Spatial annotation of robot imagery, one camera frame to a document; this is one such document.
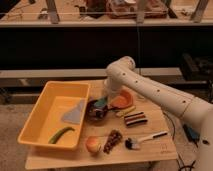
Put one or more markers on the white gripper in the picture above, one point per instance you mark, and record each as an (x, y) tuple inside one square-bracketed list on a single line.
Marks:
[(110, 97)]

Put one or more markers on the teal sponge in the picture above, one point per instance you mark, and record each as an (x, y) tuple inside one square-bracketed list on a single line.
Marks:
[(101, 103)]

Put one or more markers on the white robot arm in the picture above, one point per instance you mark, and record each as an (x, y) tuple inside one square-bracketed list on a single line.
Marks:
[(194, 111)]

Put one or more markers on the purple bowl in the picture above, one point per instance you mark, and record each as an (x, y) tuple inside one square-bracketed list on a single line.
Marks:
[(95, 114)]

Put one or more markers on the yellow banana piece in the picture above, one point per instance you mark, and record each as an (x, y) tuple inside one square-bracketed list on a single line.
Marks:
[(125, 111)]

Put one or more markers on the striped black red block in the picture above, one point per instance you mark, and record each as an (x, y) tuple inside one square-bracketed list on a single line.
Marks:
[(133, 119)]

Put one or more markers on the brown grape bunch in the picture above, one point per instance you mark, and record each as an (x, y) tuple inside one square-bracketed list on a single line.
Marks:
[(113, 139)]

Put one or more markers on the grey cloth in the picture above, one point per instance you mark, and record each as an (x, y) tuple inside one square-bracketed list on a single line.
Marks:
[(74, 115)]

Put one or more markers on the orange apple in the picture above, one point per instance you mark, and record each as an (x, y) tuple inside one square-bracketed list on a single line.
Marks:
[(93, 144)]

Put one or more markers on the black white dish brush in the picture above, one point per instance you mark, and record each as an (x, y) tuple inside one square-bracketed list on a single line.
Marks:
[(135, 144)]

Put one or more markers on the yellow plastic bin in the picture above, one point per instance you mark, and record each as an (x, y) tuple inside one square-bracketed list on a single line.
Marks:
[(56, 98)]

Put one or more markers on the green cucumber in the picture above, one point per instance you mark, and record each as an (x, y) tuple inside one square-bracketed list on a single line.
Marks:
[(54, 139)]

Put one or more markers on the black foot pedal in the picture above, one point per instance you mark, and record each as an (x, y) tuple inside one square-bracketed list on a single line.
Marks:
[(191, 134)]

